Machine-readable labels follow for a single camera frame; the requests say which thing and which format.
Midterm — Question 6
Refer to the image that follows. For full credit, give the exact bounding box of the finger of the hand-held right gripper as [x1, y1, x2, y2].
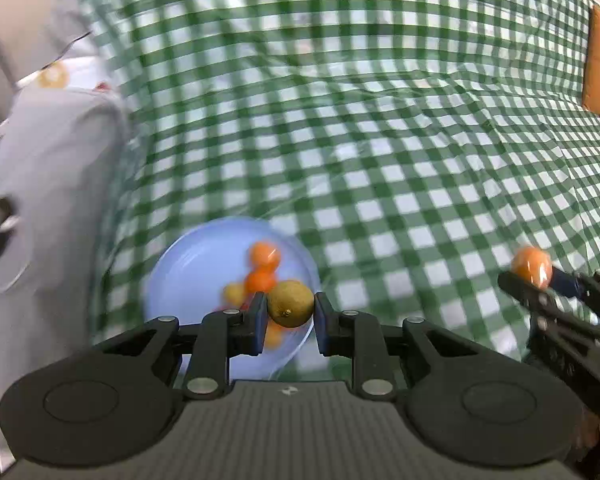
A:
[497, 271, 600, 347]
[550, 266, 600, 330]

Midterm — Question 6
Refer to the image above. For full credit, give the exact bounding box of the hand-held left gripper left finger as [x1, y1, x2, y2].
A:
[97, 291, 268, 401]

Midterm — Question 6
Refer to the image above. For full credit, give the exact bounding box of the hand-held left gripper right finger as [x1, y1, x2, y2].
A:
[314, 291, 485, 401]

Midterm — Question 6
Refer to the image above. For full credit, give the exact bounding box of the plastic-wrapped orange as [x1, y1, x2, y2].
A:
[511, 246, 553, 290]

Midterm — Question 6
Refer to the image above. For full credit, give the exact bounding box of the small yellow lemon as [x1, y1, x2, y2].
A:
[223, 282, 247, 306]
[266, 280, 315, 329]

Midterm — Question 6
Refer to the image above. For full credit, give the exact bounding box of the light blue plate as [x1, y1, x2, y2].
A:
[144, 217, 321, 378]

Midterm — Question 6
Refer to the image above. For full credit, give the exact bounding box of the green checked tablecloth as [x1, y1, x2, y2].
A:
[72, 0, 600, 391]

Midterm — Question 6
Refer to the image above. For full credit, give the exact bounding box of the grey printed cloth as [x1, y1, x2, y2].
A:
[0, 0, 136, 466]

